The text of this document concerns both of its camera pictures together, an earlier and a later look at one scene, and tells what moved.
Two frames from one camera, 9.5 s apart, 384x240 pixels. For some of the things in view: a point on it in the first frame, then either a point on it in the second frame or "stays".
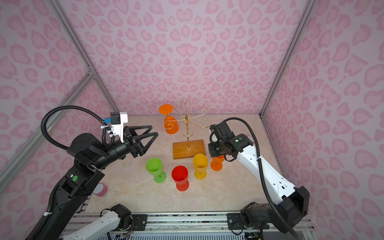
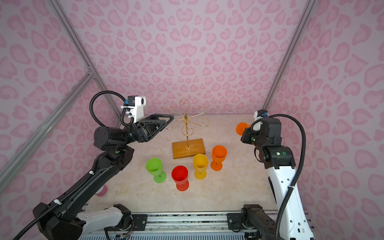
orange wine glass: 171,125 -> 241,127
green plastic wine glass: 154,165 stays
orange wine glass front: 216,164 stays
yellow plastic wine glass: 200,163 stays
